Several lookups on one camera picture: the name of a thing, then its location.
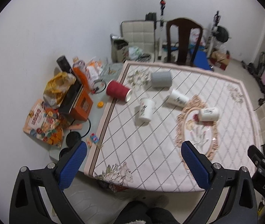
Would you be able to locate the orange box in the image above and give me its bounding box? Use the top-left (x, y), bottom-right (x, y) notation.
top-left (58, 84), bottom-right (93, 121)

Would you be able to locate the colourful snack bag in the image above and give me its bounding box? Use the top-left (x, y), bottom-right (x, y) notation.
top-left (23, 99), bottom-right (70, 148)

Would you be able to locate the grey ribbed cup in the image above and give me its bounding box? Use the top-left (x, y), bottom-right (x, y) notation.
top-left (151, 71), bottom-right (172, 88)

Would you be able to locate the black gift box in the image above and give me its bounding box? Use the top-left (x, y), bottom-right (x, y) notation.
top-left (110, 34), bottom-right (129, 63)

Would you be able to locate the red ribbed paper cup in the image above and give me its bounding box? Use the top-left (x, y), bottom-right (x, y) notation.
top-left (106, 80), bottom-right (132, 103)

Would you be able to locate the cardboard box on floor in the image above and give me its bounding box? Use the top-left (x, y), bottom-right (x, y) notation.
top-left (209, 51), bottom-right (230, 71)

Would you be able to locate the white padded chair back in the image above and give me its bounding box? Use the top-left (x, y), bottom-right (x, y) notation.
top-left (120, 20), bottom-right (156, 62)

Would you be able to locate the black round lid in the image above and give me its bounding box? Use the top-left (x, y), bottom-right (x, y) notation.
top-left (65, 131), bottom-right (81, 149)

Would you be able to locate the white red plastic bag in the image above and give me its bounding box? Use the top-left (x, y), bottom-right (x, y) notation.
top-left (189, 28), bottom-right (206, 47)

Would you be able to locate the yellow plastic bag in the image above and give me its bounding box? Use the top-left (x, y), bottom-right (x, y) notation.
top-left (43, 72), bottom-right (76, 109)

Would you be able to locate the dark wooden chair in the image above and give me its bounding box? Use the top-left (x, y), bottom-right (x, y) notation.
top-left (166, 18), bottom-right (203, 67)

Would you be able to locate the small yellow cap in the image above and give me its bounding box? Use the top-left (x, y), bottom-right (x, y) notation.
top-left (97, 101), bottom-right (104, 108)

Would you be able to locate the white paper cup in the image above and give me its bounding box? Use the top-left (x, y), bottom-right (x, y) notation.
top-left (139, 98), bottom-right (155, 123)
top-left (166, 89), bottom-right (190, 108)
top-left (198, 107), bottom-right (220, 122)

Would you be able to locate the black bottle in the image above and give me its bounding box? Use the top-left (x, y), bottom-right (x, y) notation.
top-left (56, 55), bottom-right (81, 84)

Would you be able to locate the floral diamond pattern tablecloth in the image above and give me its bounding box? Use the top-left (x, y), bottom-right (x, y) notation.
top-left (83, 61), bottom-right (260, 192)

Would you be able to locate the black cable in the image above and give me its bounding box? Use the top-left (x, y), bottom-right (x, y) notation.
top-left (71, 118), bottom-right (92, 139)

